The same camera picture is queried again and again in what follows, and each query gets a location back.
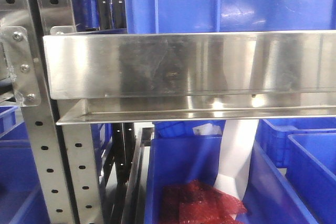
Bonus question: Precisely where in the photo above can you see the large blue bin upper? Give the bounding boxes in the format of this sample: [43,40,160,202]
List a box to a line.
[125,0,335,34]

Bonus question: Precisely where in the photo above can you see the blue bin lower right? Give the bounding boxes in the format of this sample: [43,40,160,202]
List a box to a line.
[255,118,335,223]

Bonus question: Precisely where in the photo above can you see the blue bin lower centre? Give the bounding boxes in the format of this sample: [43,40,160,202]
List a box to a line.
[144,136,317,223]

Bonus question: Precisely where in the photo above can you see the white paper sheet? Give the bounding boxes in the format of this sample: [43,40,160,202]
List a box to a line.
[192,119,260,222]

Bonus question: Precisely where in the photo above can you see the steel corner bracket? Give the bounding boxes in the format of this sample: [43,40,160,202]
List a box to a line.
[1,26,41,107]

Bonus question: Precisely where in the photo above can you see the stainless steel shelf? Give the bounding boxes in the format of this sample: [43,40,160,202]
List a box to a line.
[44,30,335,125]

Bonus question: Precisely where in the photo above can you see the red mesh bag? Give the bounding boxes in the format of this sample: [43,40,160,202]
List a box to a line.
[158,180,247,223]

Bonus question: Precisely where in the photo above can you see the perforated steel shelf post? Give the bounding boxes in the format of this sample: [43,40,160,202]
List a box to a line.
[1,0,104,223]

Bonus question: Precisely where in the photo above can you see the blue bin lower left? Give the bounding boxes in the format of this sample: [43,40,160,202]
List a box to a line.
[1,105,50,223]

